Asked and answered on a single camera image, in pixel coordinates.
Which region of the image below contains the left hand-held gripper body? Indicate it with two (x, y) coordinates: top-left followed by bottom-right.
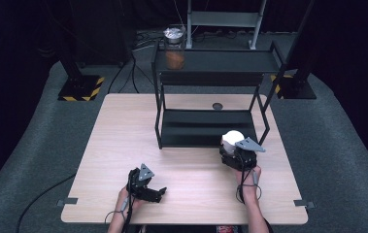
(126, 163), (156, 199)

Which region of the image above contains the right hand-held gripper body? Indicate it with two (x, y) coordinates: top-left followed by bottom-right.
(227, 136), (267, 172)

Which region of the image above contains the white-lidded beige cup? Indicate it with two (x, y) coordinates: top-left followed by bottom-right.
(220, 129), (246, 155)

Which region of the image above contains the black metal two-tier rack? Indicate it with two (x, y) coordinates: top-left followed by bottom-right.
(151, 41), (287, 150)

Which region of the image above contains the glass jar with silver lid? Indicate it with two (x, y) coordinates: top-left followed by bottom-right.
(162, 26), (186, 71)

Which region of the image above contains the person's left hand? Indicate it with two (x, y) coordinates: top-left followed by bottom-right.
(116, 186), (145, 212)

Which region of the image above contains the person's right hand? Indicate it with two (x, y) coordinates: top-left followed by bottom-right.
(234, 164), (263, 196)

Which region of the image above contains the red packet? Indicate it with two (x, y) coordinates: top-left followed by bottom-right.
(216, 225), (240, 233)

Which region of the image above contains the black stand with hazard-striped base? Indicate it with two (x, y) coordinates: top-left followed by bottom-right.
(270, 0), (318, 100)
(44, 0), (105, 102)

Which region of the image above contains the grey metal stand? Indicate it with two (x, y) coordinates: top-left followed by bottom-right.
(185, 0), (268, 50)

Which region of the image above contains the black cabinet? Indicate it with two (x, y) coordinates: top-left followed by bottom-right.
(69, 0), (138, 67)

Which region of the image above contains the left hand-held gripper cable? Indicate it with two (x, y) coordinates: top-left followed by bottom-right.
(104, 179), (135, 233)

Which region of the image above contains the hand-held gripper cable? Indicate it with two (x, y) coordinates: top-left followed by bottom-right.
(104, 179), (135, 233)
(235, 157), (263, 205)

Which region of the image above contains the right hand-held gripper cable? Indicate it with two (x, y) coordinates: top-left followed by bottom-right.
(235, 157), (263, 205)

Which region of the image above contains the grey table edge bracket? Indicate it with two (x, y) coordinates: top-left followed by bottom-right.
(293, 199), (317, 209)
(56, 197), (80, 208)

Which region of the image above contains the black floor cable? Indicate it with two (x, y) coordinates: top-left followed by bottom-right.
(16, 174), (77, 233)

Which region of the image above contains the bundle of floor cables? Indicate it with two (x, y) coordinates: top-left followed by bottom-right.
(107, 18), (257, 95)

